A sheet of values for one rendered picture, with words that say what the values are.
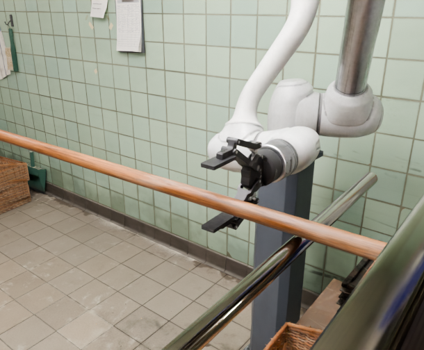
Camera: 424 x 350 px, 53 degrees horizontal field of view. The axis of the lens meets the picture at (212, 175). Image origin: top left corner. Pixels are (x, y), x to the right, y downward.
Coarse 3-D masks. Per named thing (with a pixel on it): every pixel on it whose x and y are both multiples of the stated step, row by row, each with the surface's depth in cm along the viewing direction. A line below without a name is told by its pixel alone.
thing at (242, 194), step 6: (258, 180) 86; (240, 186) 87; (252, 186) 86; (258, 186) 87; (240, 192) 86; (246, 192) 86; (252, 192) 86; (234, 198) 86; (240, 198) 85; (246, 198) 85; (234, 222) 83
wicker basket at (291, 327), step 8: (280, 328) 111; (288, 328) 112; (296, 328) 111; (304, 328) 109; (312, 328) 108; (320, 328) 108; (280, 336) 110; (288, 336) 114; (296, 336) 112; (312, 336) 109; (272, 344) 106; (280, 344) 111; (288, 344) 115; (296, 344) 113; (304, 344) 111
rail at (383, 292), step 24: (408, 216) 19; (408, 240) 17; (384, 264) 15; (408, 264) 15; (360, 288) 14; (384, 288) 14; (408, 288) 14; (336, 312) 13; (360, 312) 13; (384, 312) 13; (408, 312) 13; (336, 336) 12; (360, 336) 12; (384, 336) 12
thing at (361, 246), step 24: (24, 144) 108; (48, 144) 104; (96, 168) 93; (120, 168) 89; (168, 192) 81; (192, 192) 78; (240, 216) 72; (264, 216) 69; (288, 216) 68; (312, 240) 65; (336, 240) 63; (360, 240) 61
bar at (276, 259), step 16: (368, 176) 92; (352, 192) 84; (336, 208) 78; (288, 240) 68; (304, 240) 68; (272, 256) 63; (288, 256) 64; (256, 272) 59; (272, 272) 60; (240, 288) 56; (256, 288) 57; (224, 304) 53; (240, 304) 54; (208, 320) 50; (224, 320) 51; (192, 336) 48; (208, 336) 49
